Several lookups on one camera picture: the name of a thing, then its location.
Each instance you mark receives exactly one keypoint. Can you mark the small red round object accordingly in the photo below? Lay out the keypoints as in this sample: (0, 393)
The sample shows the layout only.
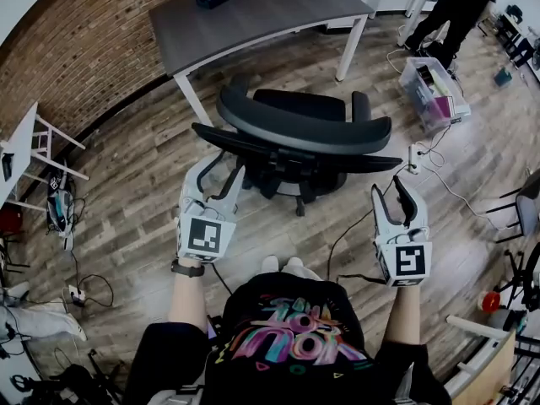
(492, 302)

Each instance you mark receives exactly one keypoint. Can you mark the clear plastic storage bin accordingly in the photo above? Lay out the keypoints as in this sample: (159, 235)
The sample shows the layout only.
(430, 95)

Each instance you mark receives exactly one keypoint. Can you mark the small teal object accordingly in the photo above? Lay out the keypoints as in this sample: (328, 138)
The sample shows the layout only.
(503, 77)

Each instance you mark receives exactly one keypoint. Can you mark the small screen device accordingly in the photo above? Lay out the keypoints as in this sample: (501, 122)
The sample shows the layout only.
(214, 327)

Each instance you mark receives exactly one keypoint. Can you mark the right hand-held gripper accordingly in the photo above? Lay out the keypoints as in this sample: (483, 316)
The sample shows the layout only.
(407, 262)

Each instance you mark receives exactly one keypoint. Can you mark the person's right forearm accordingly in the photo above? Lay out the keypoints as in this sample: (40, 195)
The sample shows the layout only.
(403, 314)

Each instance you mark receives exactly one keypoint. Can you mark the black printed t-shirt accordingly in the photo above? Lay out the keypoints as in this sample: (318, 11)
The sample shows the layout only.
(295, 306)

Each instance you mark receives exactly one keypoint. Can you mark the black handheld tool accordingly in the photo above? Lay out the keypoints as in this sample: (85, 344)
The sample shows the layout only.
(7, 165)

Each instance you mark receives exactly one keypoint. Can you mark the small white side table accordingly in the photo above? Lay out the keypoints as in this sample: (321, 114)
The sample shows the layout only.
(19, 142)

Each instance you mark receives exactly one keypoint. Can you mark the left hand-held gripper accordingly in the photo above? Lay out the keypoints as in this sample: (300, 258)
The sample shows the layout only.
(206, 236)

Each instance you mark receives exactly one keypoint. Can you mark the person's white shoe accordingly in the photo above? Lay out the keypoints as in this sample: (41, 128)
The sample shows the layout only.
(270, 264)
(297, 266)

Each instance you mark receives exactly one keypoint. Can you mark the grey chair with black legs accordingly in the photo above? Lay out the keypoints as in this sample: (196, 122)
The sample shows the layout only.
(527, 209)

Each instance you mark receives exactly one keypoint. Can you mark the blue and white floor appliance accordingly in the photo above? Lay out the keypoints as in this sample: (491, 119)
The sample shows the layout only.
(59, 209)

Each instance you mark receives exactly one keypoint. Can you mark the dark wooden desk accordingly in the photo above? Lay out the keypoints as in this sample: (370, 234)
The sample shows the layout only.
(261, 19)

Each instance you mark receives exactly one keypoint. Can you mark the person's left forearm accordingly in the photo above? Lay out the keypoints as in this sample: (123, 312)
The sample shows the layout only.
(187, 298)

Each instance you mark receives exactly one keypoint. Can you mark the black office chair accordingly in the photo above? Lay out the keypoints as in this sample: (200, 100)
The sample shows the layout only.
(304, 131)

